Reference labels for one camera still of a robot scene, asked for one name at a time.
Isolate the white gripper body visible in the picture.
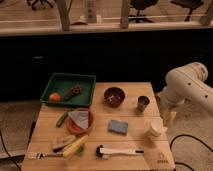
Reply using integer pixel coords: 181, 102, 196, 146
157, 88, 176, 127

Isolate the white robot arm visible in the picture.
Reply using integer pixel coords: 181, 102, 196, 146
158, 62, 213, 127

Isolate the purple bowl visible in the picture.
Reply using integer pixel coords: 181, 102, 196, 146
104, 87, 125, 108

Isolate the small metal cup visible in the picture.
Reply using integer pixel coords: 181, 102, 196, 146
137, 96, 150, 112

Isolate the white paper cup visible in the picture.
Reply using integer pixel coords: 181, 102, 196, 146
148, 120, 165, 137

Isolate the blue sponge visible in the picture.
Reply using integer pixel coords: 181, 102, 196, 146
108, 120, 128, 135

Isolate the grey folded cloth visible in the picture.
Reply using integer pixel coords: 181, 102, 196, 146
68, 111, 89, 129

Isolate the brown toy food piece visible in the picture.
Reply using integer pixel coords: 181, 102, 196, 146
64, 85, 82, 101

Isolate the orange plate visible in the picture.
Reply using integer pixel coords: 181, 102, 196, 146
66, 108, 94, 135

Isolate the green vegetable piece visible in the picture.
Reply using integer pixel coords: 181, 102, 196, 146
76, 144, 85, 155

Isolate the black office chair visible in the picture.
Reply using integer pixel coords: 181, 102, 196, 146
129, 0, 158, 23

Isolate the yellow corn cob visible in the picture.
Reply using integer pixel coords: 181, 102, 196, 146
63, 135, 88, 158

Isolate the green cucumber piece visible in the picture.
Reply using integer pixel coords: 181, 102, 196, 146
56, 112, 68, 128

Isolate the beige bread slice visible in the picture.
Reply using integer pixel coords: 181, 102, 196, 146
52, 135, 76, 152

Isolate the green plastic tray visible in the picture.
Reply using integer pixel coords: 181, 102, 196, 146
40, 73, 96, 107

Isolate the orange tomato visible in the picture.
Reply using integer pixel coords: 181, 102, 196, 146
49, 93, 61, 102

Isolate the silver fork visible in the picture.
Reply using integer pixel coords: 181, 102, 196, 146
27, 152, 63, 160

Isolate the black cable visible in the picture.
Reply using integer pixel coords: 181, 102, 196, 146
0, 129, 22, 171
169, 133, 213, 171

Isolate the black cable on left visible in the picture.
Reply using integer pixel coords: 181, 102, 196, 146
0, 129, 22, 171

